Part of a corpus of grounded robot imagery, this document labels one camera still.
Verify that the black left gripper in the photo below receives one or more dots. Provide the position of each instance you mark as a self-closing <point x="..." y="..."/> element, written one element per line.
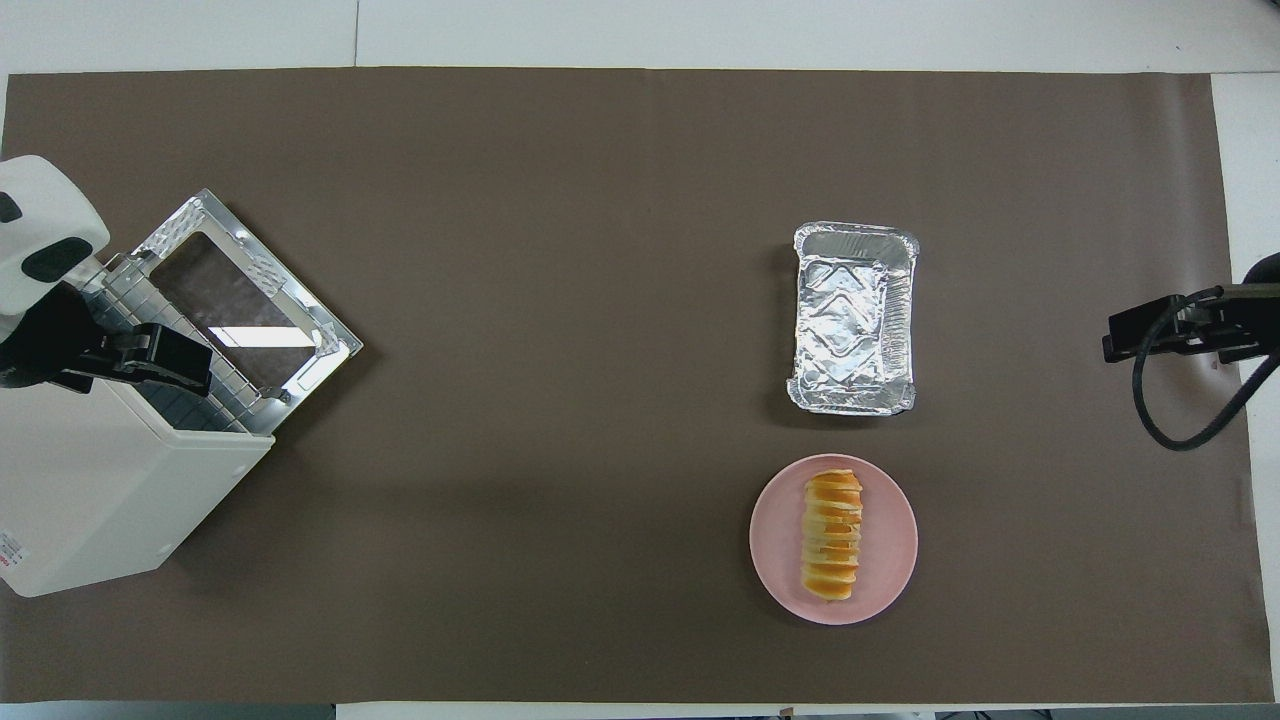
<point x="35" y="340"/>

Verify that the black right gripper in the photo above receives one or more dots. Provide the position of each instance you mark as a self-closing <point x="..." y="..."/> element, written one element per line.
<point x="1255" y="315"/>

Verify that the aluminium foil tray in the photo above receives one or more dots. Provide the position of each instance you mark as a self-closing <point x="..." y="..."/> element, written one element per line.
<point x="850" y="320"/>

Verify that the sliced golden bread loaf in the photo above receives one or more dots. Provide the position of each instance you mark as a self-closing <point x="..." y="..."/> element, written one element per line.
<point x="832" y="535"/>

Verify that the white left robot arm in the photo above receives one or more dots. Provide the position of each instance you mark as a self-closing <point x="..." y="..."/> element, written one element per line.
<point x="50" y="200"/>

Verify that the chrome glass oven door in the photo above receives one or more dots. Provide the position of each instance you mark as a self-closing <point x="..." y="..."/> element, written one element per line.
<point x="235" y="290"/>

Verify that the white toaster oven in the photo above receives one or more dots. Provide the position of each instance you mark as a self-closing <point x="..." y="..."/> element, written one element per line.
<point x="100" y="500"/>

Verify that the pink round plate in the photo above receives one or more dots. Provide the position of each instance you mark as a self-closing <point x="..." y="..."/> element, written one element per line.
<point x="890" y="540"/>

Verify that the brown paper table mat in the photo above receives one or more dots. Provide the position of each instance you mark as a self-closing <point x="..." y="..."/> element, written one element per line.
<point x="600" y="300"/>

